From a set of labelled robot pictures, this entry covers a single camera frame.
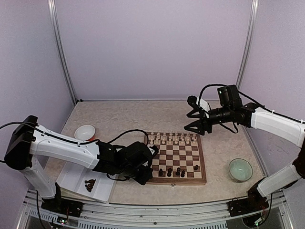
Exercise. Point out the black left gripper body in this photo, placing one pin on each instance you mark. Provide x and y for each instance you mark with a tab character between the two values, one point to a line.
142	179

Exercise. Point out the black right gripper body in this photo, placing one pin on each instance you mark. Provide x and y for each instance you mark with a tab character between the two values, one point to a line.
204	120

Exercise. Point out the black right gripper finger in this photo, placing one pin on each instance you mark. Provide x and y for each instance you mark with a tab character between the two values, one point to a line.
196	112
197	127

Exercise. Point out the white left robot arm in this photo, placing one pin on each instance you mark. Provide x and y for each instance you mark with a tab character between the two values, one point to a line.
91	167

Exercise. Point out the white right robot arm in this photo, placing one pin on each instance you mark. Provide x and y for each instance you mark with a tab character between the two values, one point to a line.
240	109

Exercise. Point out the row of white chess pieces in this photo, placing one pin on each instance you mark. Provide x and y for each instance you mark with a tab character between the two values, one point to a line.
178	139

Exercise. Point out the wooden chess board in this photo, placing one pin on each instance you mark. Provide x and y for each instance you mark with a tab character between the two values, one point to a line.
185	157

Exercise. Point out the dark chess pieces lower pile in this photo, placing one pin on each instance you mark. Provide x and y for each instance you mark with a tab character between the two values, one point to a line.
89	184

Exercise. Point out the pale green glass bowl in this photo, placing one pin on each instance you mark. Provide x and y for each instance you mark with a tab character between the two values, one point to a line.
240	170

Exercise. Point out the white plastic divided tray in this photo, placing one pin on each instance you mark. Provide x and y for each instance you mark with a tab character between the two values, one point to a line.
72	178

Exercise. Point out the red white bowl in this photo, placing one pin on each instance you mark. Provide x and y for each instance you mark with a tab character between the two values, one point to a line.
85	133

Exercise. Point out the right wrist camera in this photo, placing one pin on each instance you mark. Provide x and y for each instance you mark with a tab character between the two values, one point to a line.
197	103

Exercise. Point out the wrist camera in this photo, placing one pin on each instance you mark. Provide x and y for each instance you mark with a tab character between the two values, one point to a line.
154	150
197	103

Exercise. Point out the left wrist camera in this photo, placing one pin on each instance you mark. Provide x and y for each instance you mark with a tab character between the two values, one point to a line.
154	150

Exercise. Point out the aluminium front rail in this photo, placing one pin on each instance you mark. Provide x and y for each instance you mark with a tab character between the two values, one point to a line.
97	215

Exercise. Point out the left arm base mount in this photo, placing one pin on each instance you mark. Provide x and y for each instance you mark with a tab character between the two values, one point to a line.
61	205

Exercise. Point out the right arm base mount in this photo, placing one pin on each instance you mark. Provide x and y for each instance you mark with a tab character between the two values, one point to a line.
252	203

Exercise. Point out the right aluminium corner post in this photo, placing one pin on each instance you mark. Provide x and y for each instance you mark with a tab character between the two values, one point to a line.
248	42

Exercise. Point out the aluminium corner post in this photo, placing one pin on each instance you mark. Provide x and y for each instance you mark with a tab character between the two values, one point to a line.
56	30
248	42

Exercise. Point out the left aluminium corner post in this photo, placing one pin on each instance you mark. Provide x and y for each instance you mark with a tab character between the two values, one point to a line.
56	30

